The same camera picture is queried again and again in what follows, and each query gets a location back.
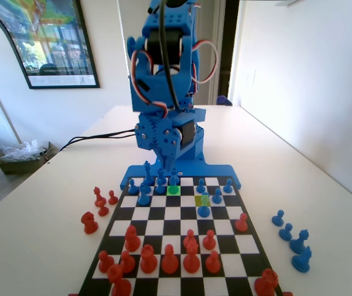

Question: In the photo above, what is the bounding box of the cardboard box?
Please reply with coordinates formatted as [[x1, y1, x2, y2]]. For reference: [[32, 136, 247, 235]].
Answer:
[[0, 140, 60, 176]]

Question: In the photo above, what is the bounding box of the black framed poster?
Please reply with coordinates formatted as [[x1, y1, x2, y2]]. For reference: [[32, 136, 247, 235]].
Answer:
[[0, 0, 101, 91]]

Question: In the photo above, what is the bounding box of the red chess queen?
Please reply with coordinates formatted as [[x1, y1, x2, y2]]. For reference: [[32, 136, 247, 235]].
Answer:
[[182, 242, 200, 274]]

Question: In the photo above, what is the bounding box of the black power cable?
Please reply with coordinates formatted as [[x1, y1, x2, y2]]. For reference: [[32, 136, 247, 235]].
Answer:
[[57, 131, 137, 154], [57, 129, 137, 154]]

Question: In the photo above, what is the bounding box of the purple blue chair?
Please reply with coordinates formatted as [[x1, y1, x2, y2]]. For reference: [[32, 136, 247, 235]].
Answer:
[[216, 94, 234, 107]]

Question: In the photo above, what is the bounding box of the black white chessboard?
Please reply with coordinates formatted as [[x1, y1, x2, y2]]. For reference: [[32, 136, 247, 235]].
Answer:
[[77, 175, 284, 296]]

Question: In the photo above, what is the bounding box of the blue chess knight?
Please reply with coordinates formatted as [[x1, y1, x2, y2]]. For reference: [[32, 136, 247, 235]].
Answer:
[[291, 245, 313, 273], [168, 175, 179, 195]]

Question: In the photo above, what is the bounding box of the blue board mount plate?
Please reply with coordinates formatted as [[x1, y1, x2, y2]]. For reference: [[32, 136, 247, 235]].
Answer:
[[119, 164, 243, 191]]

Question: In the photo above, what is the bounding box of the thick black camera cable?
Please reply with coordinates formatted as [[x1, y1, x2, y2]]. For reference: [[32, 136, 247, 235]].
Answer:
[[158, 0, 183, 112]]

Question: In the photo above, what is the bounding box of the white red servo wire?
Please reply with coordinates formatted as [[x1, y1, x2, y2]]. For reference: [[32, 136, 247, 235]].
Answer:
[[131, 49, 169, 120], [190, 39, 219, 84]]

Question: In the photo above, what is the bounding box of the red chess king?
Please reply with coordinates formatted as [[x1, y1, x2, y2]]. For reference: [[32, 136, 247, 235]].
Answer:
[[106, 263, 133, 296]]

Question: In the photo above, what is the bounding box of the clear plastic wrap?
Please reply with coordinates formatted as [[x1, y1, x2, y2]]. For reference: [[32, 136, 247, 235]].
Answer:
[[0, 139, 49, 162]]

